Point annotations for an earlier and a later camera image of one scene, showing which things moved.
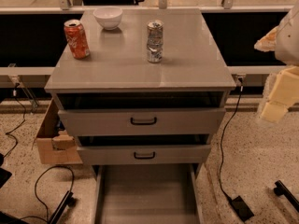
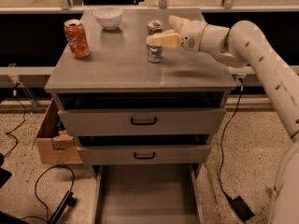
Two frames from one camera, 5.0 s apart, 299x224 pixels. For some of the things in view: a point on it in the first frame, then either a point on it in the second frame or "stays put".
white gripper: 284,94 to 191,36
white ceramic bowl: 108,17 stays put
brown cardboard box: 55,145 stays put
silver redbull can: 154,40 stays put
